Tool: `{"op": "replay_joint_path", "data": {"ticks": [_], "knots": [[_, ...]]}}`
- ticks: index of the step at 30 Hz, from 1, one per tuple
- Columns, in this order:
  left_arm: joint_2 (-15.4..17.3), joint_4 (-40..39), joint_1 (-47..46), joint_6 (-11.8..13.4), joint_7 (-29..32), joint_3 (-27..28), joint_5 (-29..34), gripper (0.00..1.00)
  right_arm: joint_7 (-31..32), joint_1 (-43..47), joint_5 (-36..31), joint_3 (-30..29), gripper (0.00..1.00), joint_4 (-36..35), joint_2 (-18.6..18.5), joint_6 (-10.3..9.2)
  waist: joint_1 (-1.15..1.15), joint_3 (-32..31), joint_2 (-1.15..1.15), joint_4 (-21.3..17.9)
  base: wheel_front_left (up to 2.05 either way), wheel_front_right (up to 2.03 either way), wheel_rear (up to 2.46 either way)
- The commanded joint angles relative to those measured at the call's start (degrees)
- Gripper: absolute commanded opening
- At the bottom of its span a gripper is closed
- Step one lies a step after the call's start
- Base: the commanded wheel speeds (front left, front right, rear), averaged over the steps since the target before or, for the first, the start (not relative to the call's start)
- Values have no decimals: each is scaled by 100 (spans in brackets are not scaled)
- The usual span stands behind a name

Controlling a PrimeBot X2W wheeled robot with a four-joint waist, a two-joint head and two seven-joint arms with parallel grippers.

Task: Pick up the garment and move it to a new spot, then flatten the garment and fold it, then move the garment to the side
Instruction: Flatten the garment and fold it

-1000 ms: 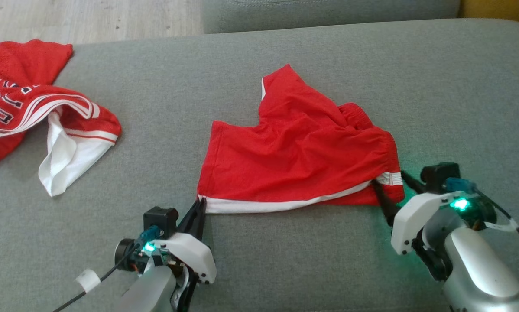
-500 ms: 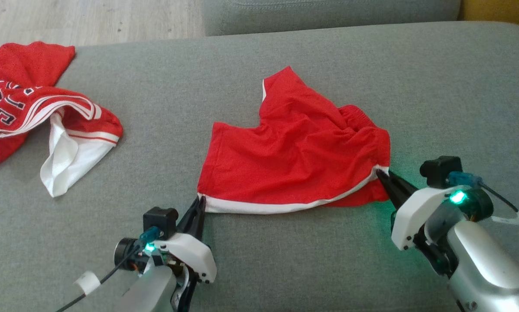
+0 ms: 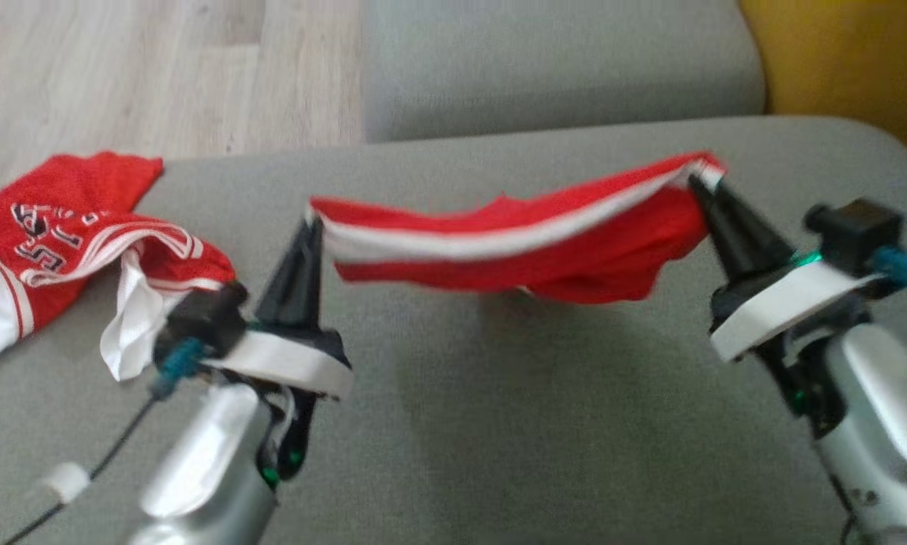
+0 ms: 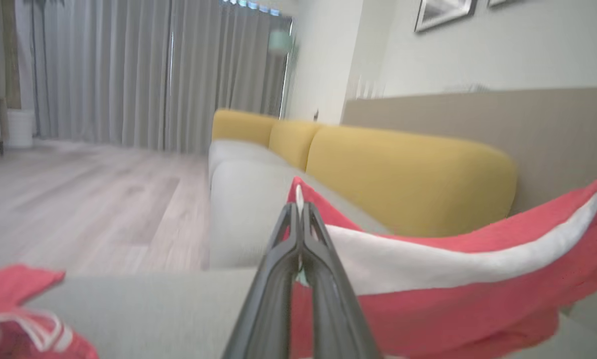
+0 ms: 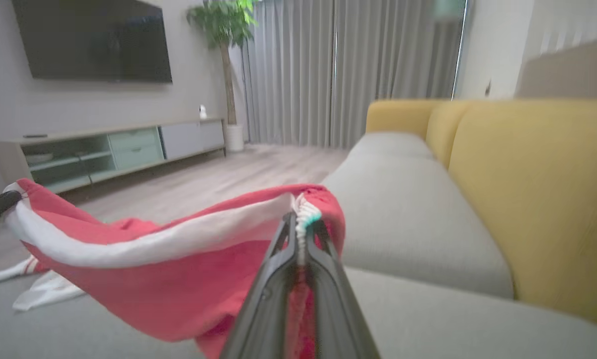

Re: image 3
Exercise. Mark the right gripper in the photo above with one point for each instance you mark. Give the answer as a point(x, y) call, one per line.
point(779, 303)

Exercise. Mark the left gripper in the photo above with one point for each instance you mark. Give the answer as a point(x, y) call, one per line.
point(287, 362)

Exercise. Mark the red shorts with white stripe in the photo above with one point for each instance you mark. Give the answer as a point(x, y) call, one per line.
point(575, 257)

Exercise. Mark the red and white basketball jersey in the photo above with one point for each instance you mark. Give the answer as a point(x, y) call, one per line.
point(82, 189)

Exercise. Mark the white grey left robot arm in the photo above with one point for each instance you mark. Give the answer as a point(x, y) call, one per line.
point(204, 469)

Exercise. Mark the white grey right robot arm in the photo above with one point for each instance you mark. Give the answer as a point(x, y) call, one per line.
point(885, 424)

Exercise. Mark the large yellow sofa back cushion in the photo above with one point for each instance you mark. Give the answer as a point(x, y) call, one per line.
point(847, 60)

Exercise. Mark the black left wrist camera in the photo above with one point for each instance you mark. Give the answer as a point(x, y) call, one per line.
point(200, 322)

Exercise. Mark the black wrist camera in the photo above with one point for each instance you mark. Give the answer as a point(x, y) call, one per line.
point(200, 322)
point(855, 231)

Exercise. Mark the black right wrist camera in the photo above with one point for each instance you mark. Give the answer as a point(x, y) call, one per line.
point(855, 231)

